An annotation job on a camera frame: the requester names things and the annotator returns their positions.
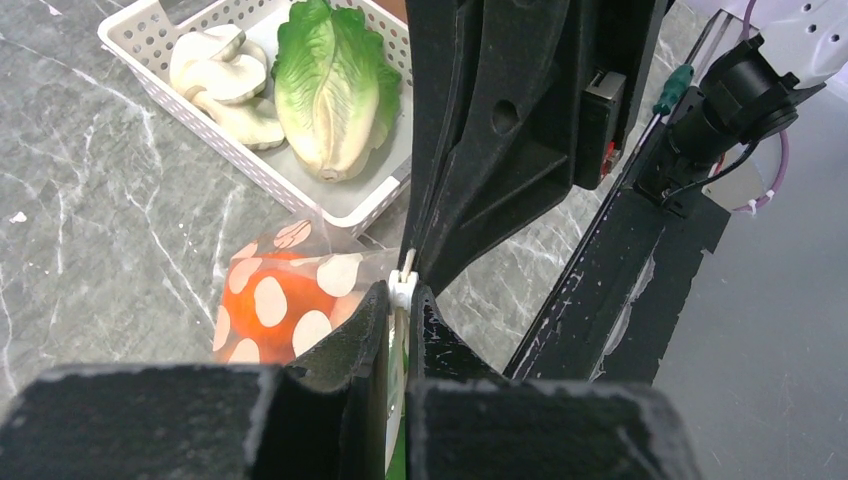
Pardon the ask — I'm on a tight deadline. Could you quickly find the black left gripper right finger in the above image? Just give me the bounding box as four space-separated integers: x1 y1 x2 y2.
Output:
407 284 505 480

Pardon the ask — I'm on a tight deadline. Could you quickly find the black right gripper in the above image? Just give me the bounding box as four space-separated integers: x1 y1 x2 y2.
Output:
403 0 668 294

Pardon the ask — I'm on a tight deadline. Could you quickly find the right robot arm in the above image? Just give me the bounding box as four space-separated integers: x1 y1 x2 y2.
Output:
402 1 847 293

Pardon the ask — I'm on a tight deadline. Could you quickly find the white garlic cluster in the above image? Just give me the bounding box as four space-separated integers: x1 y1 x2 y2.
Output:
169 24 285 150

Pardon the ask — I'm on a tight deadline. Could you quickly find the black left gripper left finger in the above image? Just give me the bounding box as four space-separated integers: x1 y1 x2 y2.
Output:
291 281 390 479

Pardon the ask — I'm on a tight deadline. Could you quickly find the peach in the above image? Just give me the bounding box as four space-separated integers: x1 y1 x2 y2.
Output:
329 291 364 330

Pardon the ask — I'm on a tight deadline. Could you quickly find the white perforated plastic basket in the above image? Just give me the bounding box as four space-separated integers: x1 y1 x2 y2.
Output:
98 0 413 235

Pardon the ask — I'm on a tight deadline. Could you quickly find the orange tangerine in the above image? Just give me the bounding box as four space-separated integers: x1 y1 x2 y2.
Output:
213 252 337 364

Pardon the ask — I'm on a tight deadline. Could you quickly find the green handled screwdriver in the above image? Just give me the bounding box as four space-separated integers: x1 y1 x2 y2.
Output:
634 63 694 154

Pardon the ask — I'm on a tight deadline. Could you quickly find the green white cabbage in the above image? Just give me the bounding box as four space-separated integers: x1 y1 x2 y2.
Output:
272 1 402 183

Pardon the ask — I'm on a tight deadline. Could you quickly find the polka dot zip top bag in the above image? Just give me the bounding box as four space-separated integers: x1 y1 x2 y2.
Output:
213 216 416 479

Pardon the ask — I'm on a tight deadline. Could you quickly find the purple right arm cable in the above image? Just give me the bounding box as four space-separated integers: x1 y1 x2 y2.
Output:
728 0 791 215

